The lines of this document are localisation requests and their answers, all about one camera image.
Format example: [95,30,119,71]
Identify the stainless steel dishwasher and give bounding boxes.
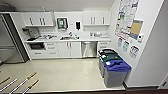
[81,40,99,59]

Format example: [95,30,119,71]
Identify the white sink base cabinet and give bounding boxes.
[57,41,83,60]

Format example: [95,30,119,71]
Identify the stainless steel sink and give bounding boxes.
[59,35,80,41]

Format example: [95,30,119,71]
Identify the grey bin green lid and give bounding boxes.
[99,53,124,79]

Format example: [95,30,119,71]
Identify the steel paper towel dispenser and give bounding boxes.
[56,17,70,31]

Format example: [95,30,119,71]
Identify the bin sign blue print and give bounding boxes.
[116,37,124,48]

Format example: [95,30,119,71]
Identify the red white packet pile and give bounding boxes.
[39,33,56,40]

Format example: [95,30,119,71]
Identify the bin sign green print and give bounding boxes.
[121,40,131,53]

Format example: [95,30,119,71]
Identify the grey bin blue lid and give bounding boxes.
[103,59,132,89]

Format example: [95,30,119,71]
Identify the black built-in microwave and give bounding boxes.
[29,41,47,52]

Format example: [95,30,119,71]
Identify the pale blue bottle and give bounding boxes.
[41,6,46,14]

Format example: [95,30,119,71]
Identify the black coffee machine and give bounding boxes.
[22,27,32,38]

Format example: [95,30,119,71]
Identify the stainless steel refrigerator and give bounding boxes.
[0,13,30,65]

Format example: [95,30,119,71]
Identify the white door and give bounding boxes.
[159,72,168,90]

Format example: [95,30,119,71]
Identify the large colourful wall poster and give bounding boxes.
[114,0,140,39]

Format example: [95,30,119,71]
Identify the orange blue wall poster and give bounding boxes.
[129,18,145,41]

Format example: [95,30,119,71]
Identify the small white wall box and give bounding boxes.
[137,33,145,43]

